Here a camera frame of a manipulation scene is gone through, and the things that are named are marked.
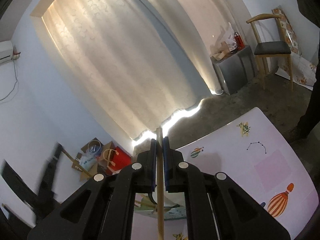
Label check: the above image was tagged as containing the wooden chopstick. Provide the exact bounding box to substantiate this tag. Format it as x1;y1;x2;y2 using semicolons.
156;127;164;240

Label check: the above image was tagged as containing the cardboard box with bags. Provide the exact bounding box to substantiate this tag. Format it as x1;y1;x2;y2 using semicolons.
72;138;103;181

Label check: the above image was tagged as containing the red paper shopping bag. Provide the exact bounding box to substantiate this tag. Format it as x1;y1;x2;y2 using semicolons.
98;141;131;175

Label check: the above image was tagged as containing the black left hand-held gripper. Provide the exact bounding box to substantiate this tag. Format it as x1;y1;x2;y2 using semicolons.
1;143;63;239

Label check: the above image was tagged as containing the pink balloon print tablecloth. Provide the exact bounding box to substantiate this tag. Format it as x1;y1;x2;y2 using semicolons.
131;106;315;240

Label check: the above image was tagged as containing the grey metal cabinet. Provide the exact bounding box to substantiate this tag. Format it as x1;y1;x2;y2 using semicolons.
211;45;258;95

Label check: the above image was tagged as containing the red thermos bottle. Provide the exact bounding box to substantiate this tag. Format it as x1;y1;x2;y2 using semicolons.
234;32;245;51

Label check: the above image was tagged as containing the cream window curtain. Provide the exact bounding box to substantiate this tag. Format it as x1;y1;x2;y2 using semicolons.
42;0;233;139

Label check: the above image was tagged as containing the wooden chair black seat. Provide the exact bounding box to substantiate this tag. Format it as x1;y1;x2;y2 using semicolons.
246;14;293;91

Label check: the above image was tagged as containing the white air conditioner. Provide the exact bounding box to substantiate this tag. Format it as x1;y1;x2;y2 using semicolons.
0;41;13;64

